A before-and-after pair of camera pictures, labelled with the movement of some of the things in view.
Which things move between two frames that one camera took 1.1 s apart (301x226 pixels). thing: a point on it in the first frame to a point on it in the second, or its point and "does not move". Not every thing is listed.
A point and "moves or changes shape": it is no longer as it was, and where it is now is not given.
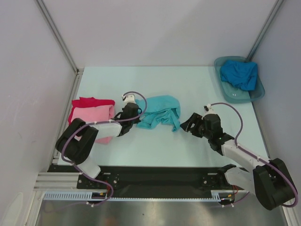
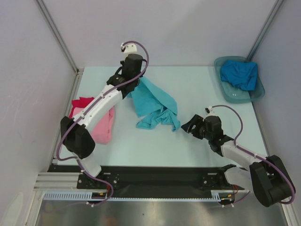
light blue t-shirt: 161,109 moves or changes shape
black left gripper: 136,120 to 122,63
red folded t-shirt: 87,101 does not move
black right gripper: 196,126 does not move
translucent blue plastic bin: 232,93 does not move
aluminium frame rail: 57,181 does not move
